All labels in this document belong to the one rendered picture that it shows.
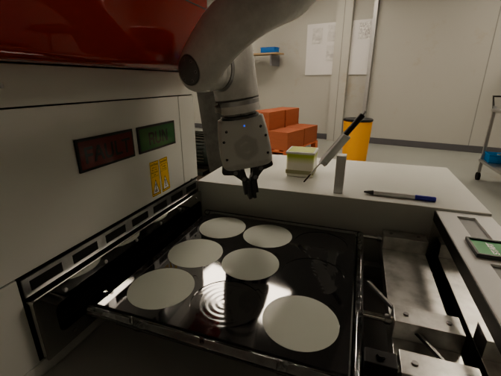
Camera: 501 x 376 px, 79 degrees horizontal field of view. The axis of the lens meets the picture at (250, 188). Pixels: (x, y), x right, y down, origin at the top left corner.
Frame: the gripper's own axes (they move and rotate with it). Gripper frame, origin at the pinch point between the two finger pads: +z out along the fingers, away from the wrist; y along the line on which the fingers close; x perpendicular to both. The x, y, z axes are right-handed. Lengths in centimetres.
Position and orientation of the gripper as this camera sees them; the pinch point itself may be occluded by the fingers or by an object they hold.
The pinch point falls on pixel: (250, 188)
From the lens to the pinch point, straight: 65.2
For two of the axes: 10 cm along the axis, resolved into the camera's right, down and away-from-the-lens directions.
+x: -2.0, -3.2, 9.3
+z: 1.4, 9.3, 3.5
